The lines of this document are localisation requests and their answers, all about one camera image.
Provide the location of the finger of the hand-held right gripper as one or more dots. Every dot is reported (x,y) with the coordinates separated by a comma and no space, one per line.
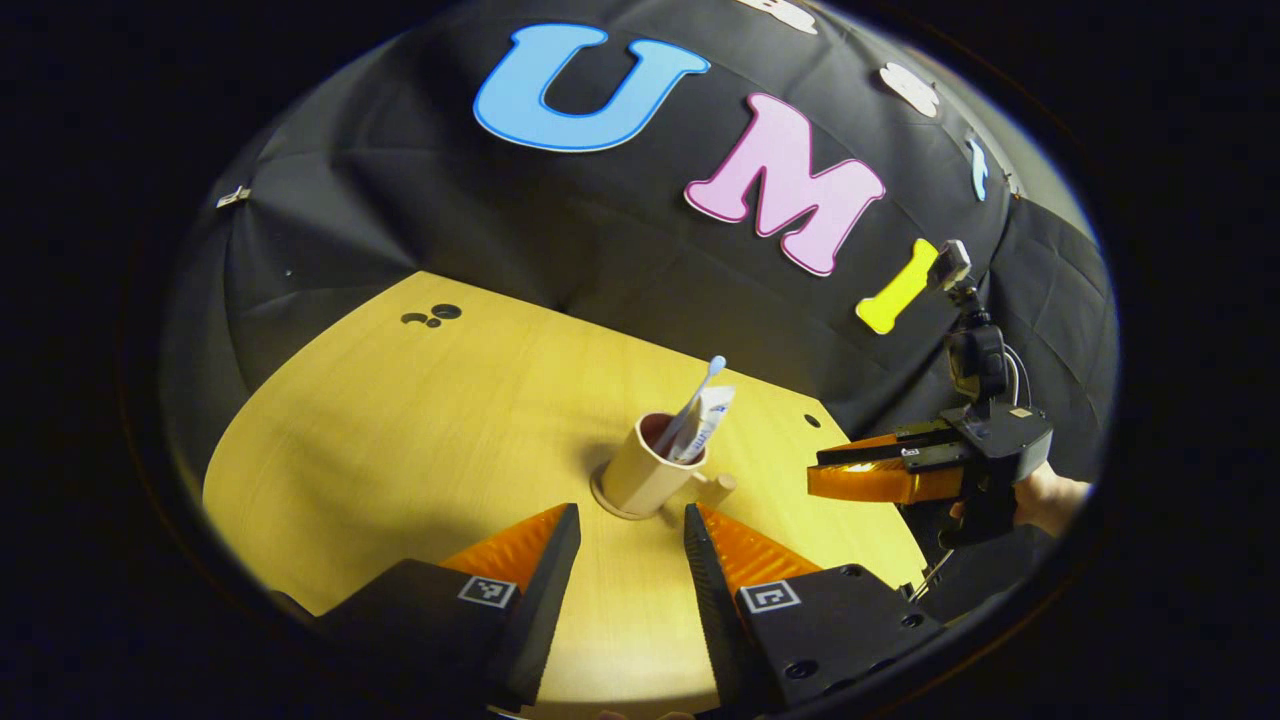
(880,483)
(900,448)

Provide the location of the white toothbrush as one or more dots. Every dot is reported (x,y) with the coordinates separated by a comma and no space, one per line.
(700,390)

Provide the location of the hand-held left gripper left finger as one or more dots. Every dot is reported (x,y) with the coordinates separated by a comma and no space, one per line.
(545,610)

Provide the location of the silver metal clip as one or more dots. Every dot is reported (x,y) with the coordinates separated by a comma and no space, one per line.
(233,197)

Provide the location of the white toothpaste tube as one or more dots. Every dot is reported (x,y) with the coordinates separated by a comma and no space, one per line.
(712,415)

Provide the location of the black backdrop cloth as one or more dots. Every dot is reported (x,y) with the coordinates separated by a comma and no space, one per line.
(500,220)

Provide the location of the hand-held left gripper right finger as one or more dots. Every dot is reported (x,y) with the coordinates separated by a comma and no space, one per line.
(715,620)

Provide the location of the beige cup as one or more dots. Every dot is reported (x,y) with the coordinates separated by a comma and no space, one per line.
(640,475)

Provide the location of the wooden desktop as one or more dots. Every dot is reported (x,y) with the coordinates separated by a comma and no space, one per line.
(400,440)

